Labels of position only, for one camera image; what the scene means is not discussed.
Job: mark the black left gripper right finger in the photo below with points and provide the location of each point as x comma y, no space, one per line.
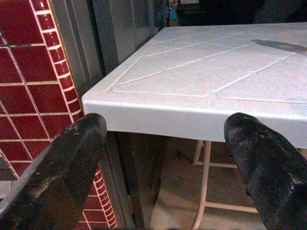
271,172

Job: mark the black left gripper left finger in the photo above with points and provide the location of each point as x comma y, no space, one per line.
55,179

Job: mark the red tiled pillar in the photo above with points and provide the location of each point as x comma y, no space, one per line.
24,72

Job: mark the white plastic table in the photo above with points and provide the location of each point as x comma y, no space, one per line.
192,72

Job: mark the dark grey metal door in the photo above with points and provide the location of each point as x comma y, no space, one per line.
112,28

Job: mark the black furniture panel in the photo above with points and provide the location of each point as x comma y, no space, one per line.
216,12

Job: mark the blue hanging item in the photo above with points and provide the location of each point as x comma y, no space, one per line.
172,14

